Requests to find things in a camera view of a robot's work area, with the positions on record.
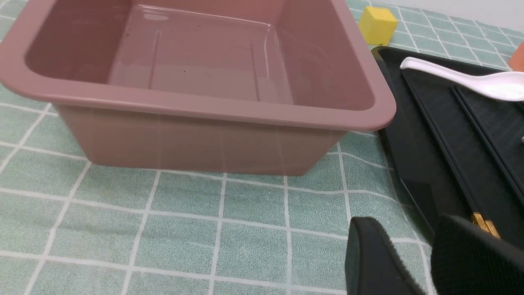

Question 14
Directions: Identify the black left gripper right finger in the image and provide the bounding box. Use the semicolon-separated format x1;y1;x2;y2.
431;215;524;295

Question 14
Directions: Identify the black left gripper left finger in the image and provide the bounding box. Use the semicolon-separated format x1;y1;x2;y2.
346;217;424;295

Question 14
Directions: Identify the black chopstick gold band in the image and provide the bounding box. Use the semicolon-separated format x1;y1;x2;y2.
401;69;492;234
452;86;524;215

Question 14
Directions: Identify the black plastic tray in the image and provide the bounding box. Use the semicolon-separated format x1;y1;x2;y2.
371;46;524;250

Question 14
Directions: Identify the white ceramic spoon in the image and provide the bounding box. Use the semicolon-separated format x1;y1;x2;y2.
399;57;524;102

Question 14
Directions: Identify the orange object at edge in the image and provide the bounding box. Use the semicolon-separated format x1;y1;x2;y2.
508;41;524;72

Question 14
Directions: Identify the pink plastic bin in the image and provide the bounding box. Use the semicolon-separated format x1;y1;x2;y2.
1;0;396;176

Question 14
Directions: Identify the yellow cube block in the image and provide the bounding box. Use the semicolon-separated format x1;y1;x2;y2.
359;6;398;45

